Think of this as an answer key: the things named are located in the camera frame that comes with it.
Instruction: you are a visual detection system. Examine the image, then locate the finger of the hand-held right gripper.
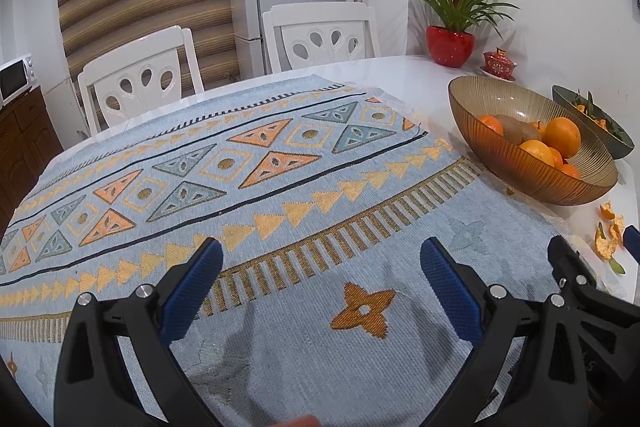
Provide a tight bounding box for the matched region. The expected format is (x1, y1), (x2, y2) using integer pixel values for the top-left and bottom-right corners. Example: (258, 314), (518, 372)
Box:
(623, 224), (640, 266)
(547, 236), (640, 334)

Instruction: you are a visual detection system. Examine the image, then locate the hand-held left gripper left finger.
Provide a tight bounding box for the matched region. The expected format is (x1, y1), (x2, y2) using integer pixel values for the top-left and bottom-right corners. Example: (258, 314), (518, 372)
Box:
(54, 236), (224, 427)

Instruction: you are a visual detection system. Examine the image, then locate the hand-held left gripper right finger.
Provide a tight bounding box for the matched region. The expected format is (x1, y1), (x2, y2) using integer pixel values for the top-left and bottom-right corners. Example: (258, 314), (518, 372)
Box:
(419, 237), (594, 427)

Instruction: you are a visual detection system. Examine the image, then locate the amber ribbed glass bowl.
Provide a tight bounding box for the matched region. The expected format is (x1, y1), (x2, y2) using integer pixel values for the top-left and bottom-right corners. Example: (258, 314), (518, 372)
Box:
(448, 76), (619, 206)

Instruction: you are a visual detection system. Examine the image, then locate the medium orange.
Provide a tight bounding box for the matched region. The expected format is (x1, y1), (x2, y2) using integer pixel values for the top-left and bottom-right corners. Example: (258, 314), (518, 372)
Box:
(519, 140), (557, 168)

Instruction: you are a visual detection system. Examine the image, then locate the large orange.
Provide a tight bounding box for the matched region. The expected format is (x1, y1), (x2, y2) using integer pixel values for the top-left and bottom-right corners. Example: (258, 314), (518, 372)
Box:
(543, 117), (582, 159)

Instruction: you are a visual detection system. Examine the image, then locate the brown kiwi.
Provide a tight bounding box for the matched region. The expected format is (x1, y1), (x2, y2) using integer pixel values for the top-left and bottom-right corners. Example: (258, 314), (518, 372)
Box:
(501, 116), (543, 145)

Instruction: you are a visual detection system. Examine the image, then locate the person's left hand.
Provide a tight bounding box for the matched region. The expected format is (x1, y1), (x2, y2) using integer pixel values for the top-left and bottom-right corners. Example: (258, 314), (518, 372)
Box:
(273, 414), (321, 427)

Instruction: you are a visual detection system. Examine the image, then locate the dark green bowl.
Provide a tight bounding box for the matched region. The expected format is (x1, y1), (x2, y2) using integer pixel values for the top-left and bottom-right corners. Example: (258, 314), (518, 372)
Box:
(551, 85), (635, 160)

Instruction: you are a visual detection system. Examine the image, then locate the pile of leafy mandarins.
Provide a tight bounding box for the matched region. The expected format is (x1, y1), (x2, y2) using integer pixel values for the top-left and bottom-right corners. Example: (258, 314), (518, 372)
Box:
(570, 91), (626, 140)

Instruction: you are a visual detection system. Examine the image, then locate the blue patterned woven mat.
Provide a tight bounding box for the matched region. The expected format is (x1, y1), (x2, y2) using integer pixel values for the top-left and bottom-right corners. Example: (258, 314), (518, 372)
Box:
(0, 74), (601, 427)

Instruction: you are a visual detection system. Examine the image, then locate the red lidded teacup with saucer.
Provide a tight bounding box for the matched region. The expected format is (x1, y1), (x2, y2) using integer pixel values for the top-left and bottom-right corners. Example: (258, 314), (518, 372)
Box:
(480, 48), (519, 82)

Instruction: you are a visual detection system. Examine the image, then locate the brown wooden sideboard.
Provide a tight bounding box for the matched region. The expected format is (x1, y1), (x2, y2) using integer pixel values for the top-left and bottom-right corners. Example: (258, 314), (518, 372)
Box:
(0, 87), (65, 225)

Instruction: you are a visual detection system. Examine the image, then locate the potted plant in red pot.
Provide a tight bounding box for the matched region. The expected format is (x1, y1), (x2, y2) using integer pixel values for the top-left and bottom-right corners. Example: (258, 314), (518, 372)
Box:
(391, 0), (521, 68)

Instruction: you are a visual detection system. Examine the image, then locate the white microwave oven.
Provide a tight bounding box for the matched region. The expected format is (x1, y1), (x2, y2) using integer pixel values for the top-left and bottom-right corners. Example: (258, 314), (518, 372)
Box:
(0, 53), (40, 108)

